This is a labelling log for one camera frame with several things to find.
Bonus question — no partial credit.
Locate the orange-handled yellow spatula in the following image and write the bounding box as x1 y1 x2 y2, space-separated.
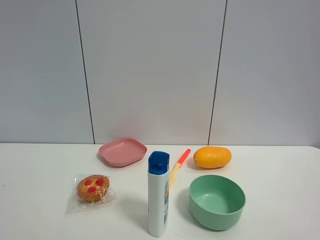
169 149 191 187

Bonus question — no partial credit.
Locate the white bottle with blue cap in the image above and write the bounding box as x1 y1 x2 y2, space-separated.
147 151 170 238

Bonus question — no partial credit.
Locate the plastic-wrapped muffin with red topping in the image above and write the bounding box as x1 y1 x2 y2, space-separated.
64 174 116 215

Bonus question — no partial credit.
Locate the pink square plate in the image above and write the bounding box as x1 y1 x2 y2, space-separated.
98 138 147 168

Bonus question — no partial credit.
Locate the green bowl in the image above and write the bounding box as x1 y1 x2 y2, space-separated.
189 175 246 231

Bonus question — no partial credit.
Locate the yellow mango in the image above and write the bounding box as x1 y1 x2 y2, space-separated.
193 146 232 169

